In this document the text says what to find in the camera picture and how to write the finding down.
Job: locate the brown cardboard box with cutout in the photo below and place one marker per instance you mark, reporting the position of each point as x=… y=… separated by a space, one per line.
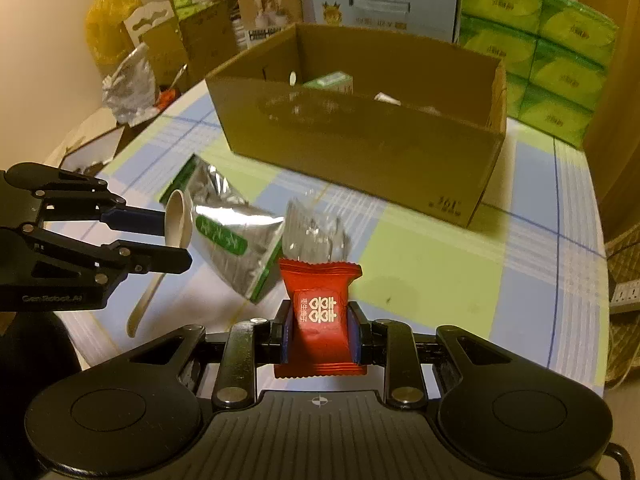
x=155 y=40

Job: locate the white power strip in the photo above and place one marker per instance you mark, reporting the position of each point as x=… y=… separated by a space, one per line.
x=627 y=296

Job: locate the small orange object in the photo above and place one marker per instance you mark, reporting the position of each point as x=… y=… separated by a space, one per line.
x=168 y=98

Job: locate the green and white medicine box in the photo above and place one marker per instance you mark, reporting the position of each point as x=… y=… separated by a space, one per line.
x=330 y=82

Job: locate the light blue printed carton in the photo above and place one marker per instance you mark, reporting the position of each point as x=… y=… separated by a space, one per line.
x=380 y=2

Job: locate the white printed carton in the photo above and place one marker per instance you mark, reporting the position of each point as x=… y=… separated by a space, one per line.
x=270 y=15

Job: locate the yellow plastic bag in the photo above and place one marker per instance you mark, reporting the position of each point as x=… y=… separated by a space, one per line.
x=107 y=25

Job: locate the stack of green tissue packs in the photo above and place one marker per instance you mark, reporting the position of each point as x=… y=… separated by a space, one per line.
x=540 y=50

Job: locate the silver foil pouch green label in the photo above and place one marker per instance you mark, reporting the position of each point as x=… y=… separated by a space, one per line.
x=225 y=230

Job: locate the checked cloth desktop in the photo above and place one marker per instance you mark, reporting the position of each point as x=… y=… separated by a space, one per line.
x=450 y=270

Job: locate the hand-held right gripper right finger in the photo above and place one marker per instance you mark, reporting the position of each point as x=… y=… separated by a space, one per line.
x=354 y=332

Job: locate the clear plastic wrapper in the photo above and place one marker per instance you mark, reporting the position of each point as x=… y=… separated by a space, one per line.
x=315 y=235

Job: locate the red candy packet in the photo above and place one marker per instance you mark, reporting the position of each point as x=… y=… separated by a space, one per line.
x=320 y=320

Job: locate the crumpled silver plastic bag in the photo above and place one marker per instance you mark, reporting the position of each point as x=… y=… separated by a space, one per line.
x=130 y=90

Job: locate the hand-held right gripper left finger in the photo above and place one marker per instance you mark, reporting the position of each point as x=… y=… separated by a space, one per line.
x=287 y=332

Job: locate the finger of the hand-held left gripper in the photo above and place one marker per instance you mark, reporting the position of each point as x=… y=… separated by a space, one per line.
x=135 y=221
x=160 y=260

